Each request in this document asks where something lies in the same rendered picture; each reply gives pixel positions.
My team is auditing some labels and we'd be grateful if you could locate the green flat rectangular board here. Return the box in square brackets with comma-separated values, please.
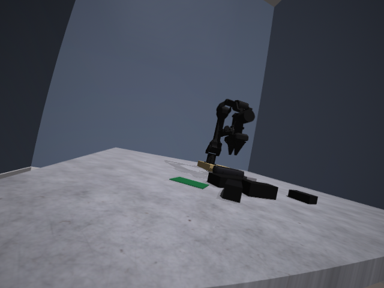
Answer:
[169, 177, 209, 189]

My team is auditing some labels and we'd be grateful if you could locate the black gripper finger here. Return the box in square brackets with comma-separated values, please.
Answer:
[233, 139, 246, 155]
[226, 141, 235, 155]

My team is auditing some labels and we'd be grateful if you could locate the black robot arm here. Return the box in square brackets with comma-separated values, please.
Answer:
[204, 99, 255, 165]

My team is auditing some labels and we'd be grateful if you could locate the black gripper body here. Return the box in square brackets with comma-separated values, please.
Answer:
[224, 124, 248, 142]

